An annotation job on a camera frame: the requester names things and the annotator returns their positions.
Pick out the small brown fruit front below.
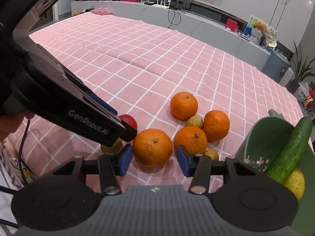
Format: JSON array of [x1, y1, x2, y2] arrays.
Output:
[[204, 149, 219, 161]]

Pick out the small brown fruit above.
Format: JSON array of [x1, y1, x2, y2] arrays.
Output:
[[204, 149, 219, 161], [185, 115, 204, 129]]

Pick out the red apple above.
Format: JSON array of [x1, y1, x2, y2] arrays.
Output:
[[119, 114, 138, 130]]

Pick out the yellow-green fruit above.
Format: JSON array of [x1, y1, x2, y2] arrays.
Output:
[[101, 138, 123, 155]]

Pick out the large front orange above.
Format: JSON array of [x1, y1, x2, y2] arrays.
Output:
[[132, 128, 173, 168]]

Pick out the person's left hand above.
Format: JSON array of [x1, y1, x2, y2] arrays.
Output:
[[0, 110, 35, 141]]

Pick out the green bowl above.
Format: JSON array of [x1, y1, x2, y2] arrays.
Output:
[[235, 110, 314, 235]]

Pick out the pink checked tablecloth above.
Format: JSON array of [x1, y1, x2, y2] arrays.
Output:
[[4, 11, 313, 194]]

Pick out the pink plastic container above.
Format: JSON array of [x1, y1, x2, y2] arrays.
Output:
[[90, 7, 113, 16]]

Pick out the green cucumber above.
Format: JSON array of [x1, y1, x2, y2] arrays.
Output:
[[265, 117, 313, 184]]

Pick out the large yellow-green lemon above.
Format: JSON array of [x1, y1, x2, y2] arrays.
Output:
[[283, 167, 305, 200]]

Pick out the white router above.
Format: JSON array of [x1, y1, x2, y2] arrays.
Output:
[[153, 0, 172, 9]]

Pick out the grey trash bin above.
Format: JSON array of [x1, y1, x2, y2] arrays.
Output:
[[262, 50, 290, 83]]

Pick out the white TV cabinet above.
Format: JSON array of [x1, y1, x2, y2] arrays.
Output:
[[71, 0, 295, 86]]

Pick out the red box on cabinet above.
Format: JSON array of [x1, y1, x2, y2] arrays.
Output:
[[225, 19, 238, 32]]

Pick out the teddy bear toy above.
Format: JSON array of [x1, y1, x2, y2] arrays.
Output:
[[254, 20, 268, 33]]

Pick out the black cable on cabinet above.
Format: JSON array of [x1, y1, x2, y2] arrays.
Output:
[[168, 7, 186, 29]]

